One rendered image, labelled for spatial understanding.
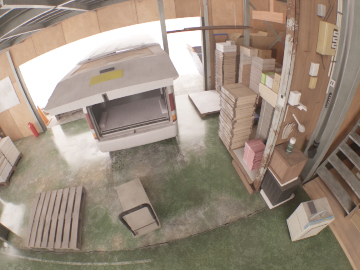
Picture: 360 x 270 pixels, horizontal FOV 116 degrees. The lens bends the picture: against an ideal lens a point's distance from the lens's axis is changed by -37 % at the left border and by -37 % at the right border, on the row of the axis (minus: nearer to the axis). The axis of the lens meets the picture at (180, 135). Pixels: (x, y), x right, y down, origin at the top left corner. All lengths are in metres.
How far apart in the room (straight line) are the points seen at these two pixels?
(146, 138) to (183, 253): 1.87
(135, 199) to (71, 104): 1.53
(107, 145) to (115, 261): 1.85
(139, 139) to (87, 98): 1.63
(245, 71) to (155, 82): 3.37
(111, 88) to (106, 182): 1.98
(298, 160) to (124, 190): 2.32
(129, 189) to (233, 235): 1.56
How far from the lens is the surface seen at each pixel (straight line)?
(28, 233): 3.44
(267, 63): 4.29
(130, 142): 3.01
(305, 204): 2.25
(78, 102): 1.60
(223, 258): 2.31
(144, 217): 2.35
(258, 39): 4.98
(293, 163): 2.07
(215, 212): 2.50
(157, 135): 2.97
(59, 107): 1.69
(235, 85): 2.93
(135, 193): 2.58
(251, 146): 2.70
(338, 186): 3.23
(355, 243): 3.14
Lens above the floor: 2.25
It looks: 39 degrees down
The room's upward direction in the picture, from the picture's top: 7 degrees counter-clockwise
